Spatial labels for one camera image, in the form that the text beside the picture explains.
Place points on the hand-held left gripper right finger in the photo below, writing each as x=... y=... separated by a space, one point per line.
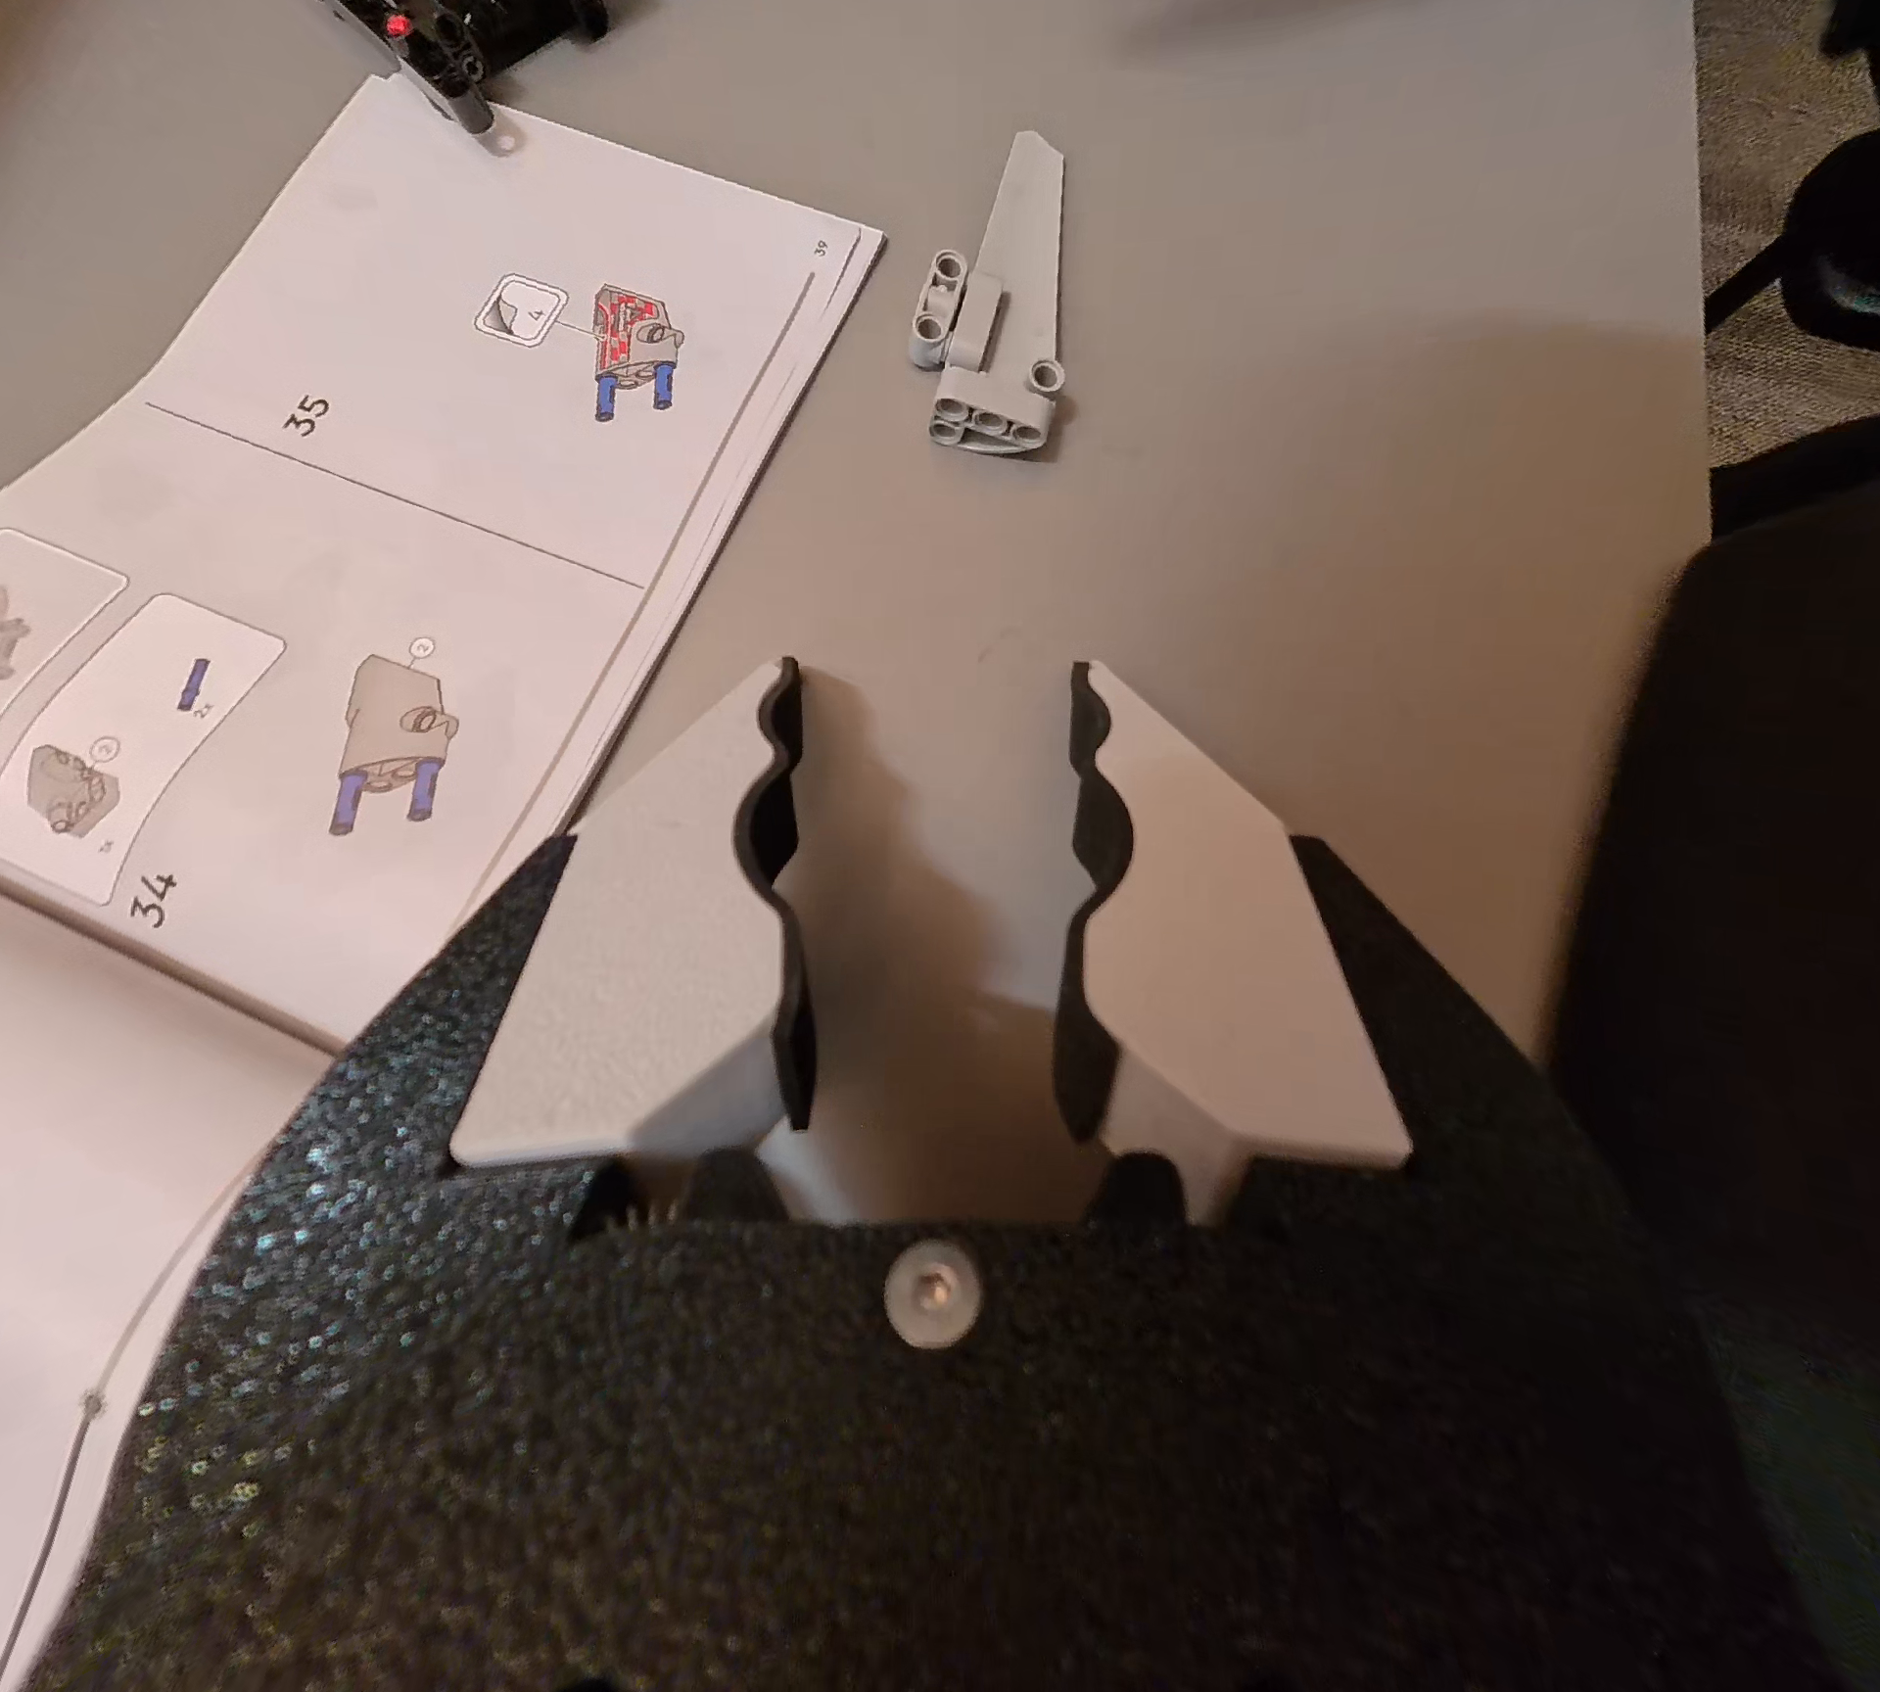
x=1218 y=959

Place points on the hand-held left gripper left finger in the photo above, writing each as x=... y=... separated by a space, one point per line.
x=647 y=959

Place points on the grey toy brick part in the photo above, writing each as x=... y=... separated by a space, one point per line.
x=1014 y=295

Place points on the grey desk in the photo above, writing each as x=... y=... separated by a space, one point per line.
x=1322 y=473

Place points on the black office chair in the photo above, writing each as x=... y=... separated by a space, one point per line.
x=1762 y=868

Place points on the white instruction booklet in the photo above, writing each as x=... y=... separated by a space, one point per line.
x=413 y=254

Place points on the black chair base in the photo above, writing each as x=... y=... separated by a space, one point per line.
x=1836 y=254

